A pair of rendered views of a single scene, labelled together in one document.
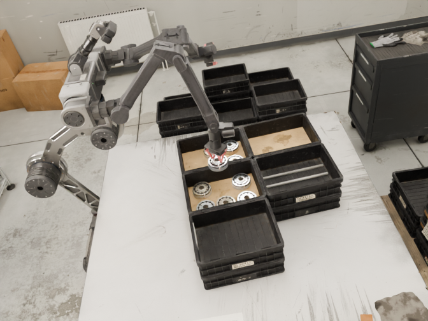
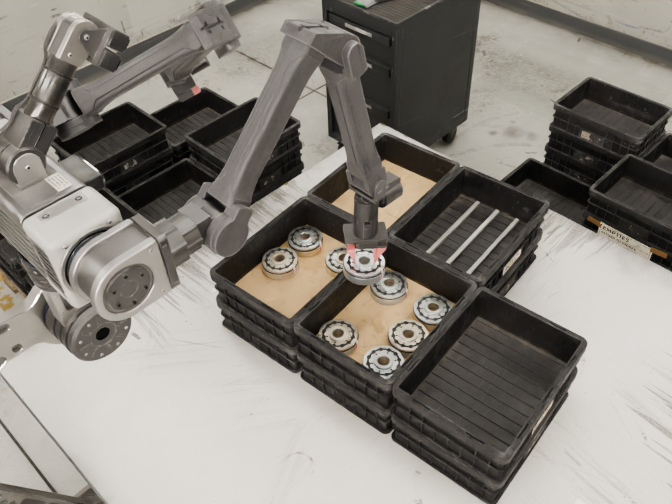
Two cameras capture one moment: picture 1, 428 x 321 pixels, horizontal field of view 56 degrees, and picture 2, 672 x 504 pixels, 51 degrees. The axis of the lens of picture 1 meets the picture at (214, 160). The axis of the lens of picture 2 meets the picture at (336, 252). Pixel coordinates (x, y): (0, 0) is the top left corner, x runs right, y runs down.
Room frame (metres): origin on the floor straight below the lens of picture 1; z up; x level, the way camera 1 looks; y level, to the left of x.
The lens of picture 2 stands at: (0.78, 0.90, 2.26)
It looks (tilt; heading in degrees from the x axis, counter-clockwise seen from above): 45 degrees down; 314
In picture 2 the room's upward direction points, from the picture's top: 3 degrees counter-clockwise
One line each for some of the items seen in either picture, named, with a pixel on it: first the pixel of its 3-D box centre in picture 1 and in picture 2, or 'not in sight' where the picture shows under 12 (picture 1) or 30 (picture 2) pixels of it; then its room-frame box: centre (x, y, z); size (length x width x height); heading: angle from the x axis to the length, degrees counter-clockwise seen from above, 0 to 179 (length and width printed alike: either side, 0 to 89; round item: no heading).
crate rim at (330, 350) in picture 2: (222, 186); (387, 307); (1.48, -0.02, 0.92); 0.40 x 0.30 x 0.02; 93
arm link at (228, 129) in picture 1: (221, 126); (377, 185); (1.56, -0.07, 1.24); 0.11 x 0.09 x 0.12; 87
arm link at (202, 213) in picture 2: (117, 110); (206, 226); (1.58, 0.39, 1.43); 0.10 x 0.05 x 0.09; 87
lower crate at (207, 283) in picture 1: (237, 249); (483, 404); (1.18, -0.03, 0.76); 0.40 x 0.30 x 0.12; 93
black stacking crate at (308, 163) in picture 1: (296, 176); (468, 234); (1.50, -0.42, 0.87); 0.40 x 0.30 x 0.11; 93
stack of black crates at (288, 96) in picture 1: (279, 114); (249, 171); (2.73, -0.61, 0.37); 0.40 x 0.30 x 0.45; 87
